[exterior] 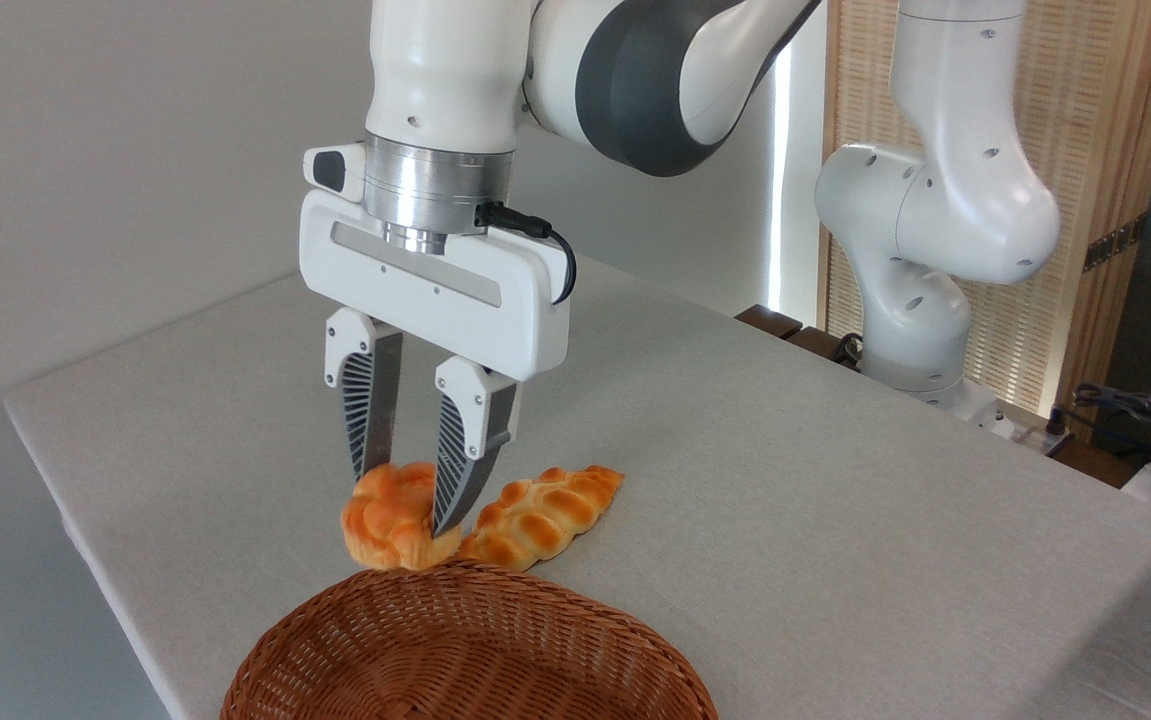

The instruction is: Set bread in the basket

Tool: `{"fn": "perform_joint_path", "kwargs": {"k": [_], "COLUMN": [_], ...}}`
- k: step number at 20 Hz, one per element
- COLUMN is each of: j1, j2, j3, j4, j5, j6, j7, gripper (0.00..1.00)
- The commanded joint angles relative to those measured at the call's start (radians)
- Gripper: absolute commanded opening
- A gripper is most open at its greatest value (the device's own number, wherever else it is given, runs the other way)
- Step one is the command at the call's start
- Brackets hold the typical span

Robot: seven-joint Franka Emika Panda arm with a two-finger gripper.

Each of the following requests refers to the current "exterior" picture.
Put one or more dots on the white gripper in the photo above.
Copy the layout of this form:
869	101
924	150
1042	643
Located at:
495	320

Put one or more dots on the black screen hinge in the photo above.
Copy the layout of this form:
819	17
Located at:
1113	243

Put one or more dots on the brown wicker basket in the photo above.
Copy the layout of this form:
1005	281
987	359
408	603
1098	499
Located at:
455	650

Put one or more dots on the light grey tablecloth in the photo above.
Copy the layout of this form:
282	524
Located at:
785	500

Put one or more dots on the long braided bread loaf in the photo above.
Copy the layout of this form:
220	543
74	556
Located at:
545	510

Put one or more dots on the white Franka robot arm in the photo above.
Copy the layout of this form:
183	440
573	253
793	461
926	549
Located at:
445	70

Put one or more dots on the wooden slatted folding screen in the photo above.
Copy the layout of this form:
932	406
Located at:
1095	100

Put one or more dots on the white power strip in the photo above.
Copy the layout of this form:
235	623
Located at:
1030	430

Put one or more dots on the round knotted bread roll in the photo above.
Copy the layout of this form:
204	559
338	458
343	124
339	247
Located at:
385	520

